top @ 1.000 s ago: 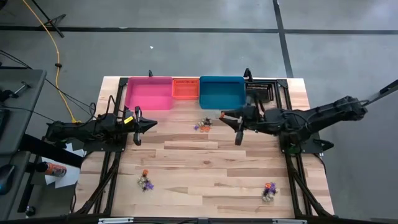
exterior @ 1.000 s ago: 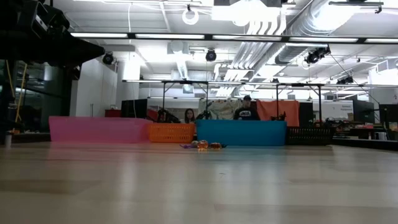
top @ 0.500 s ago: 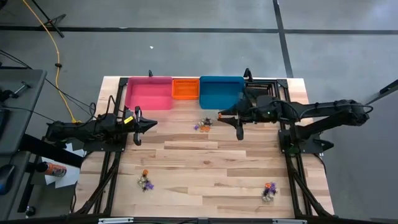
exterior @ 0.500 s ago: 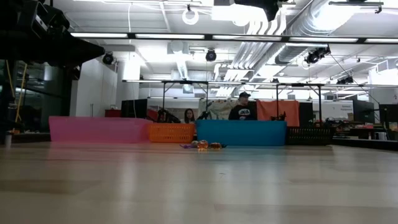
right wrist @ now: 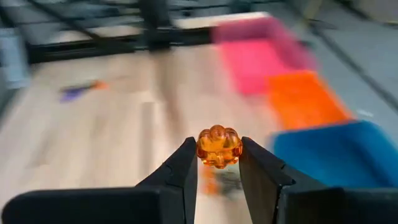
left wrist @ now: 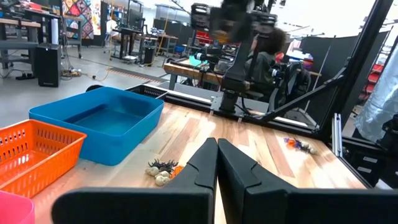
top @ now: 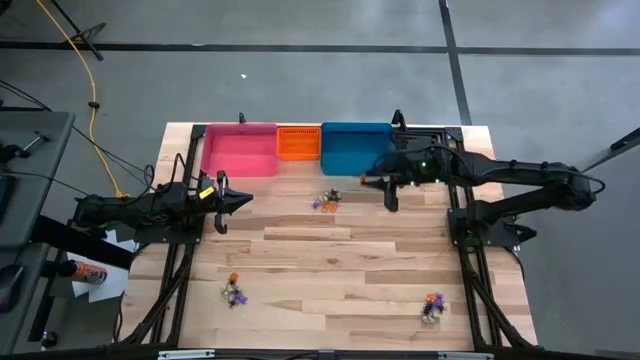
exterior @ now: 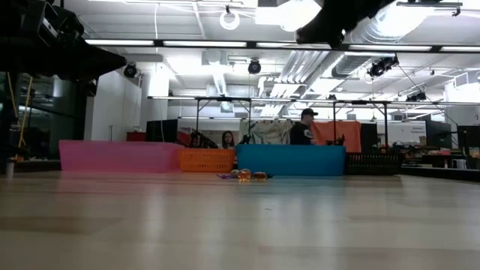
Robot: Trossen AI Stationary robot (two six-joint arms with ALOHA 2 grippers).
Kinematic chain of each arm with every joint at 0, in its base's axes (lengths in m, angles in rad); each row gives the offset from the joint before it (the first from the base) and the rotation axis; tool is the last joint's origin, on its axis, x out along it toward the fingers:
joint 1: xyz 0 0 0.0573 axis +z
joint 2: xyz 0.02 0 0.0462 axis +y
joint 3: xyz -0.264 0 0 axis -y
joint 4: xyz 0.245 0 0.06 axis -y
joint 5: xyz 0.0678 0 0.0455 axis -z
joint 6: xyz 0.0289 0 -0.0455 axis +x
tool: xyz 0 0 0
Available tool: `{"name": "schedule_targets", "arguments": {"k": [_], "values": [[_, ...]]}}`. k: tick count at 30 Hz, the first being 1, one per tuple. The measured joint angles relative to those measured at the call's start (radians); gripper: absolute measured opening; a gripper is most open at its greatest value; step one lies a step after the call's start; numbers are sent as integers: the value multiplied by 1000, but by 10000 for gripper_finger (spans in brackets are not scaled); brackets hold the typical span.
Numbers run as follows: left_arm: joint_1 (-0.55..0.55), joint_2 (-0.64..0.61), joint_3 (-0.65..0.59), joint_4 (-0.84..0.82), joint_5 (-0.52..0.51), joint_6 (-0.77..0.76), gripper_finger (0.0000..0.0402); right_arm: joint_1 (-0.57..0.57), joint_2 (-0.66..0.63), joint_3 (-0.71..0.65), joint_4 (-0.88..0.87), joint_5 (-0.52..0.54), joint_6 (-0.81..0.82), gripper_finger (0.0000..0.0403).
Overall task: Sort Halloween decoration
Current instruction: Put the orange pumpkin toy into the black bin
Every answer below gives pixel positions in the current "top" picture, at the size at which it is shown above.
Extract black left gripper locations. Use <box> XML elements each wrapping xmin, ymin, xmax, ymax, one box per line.
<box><xmin>193</xmin><ymin>169</ymin><xmax>254</xmax><ymax>235</ymax></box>

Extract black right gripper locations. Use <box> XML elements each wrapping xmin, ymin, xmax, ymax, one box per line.
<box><xmin>360</xmin><ymin>144</ymin><xmax>426</xmax><ymax>213</ymax></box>

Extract blue plastic bin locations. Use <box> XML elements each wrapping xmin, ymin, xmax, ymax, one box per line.
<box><xmin>319</xmin><ymin>121</ymin><xmax>396</xmax><ymax>177</ymax></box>

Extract black plastic basket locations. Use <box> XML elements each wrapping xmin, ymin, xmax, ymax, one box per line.
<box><xmin>393</xmin><ymin>127</ymin><xmax>446</xmax><ymax>151</ymax></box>

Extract orange plastic basket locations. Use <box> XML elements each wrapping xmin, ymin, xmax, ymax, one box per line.
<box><xmin>276</xmin><ymin>126</ymin><xmax>322</xmax><ymax>162</ymax></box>

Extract pink plastic bin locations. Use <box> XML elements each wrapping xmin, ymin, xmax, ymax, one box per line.
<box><xmin>199</xmin><ymin>122</ymin><xmax>280</xmax><ymax>178</ymax></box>

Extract white paper sheets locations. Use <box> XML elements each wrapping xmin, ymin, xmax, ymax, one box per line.
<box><xmin>66</xmin><ymin>228</ymin><xmax>140</xmax><ymax>304</ymax></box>

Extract black table beam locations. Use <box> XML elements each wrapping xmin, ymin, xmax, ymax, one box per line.
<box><xmin>30</xmin><ymin>214</ymin><xmax>137</xmax><ymax>271</ymax></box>

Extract orange spray can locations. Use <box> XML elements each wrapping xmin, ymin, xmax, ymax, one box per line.
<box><xmin>57</xmin><ymin>259</ymin><xmax>109</xmax><ymax>286</ymax></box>

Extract grey side table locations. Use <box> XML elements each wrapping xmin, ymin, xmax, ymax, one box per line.
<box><xmin>0</xmin><ymin>110</ymin><xmax>76</xmax><ymax>251</ymax></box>

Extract grey partition panel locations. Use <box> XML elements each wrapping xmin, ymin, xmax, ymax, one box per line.
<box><xmin>517</xmin><ymin>144</ymin><xmax>640</xmax><ymax>359</ymax></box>

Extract black clamp tool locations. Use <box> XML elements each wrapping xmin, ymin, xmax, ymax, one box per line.
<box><xmin>0</xmin><ymin>130</ymin><xmax>51</xmax><ymax>164</ymax></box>

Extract black tripod stand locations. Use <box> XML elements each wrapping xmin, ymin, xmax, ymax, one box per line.
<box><xmin>48</xmin><ymin>0</ymin><xmax>108</xmax><ymax>62</ymax></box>

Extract black diagonal bar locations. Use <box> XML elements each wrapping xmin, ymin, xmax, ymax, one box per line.
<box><xmin>582</xmin><ymin>127</ymin><xmax>640</xmax><ymax>174</ymax></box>

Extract dark computer mouse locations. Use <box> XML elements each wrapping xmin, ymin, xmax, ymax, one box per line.
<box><xmin>0</xmin><ymin>263</ymin><xmax>25</xmax><ymax>315</ymax></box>

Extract grey low table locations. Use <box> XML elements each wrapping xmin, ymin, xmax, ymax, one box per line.
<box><xmin>0</xmin><ymin>242</ymin><xmax>51</xmax><ymax>354</ymax></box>

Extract black aluminium rig frame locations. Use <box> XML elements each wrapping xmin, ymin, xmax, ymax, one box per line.
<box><xmin>117</xmin><ymin>122</ymin><xmax>539</xmax><ymax>360</ymax></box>

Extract silver frame bracket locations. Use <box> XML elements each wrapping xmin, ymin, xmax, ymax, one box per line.
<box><xmin>438</xmin><ymin>351</ymin><xmax>495</xmax><ymax>360</ymax></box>
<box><xmin>158</xmin><ymin>349</ymin><xmax>216</xmax><ymax>360</ymax></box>

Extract yellow power cable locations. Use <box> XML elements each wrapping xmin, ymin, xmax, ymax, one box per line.
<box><xmin>34</xmin><ymin>0</ymin><xmax>132</xmax><ymax>200</ymax></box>

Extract black floor cable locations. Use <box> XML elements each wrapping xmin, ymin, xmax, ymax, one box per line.
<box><xmin>0</xmin><ymin>78</ymin><xmax>156</xmax><ymax>194</ymax></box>

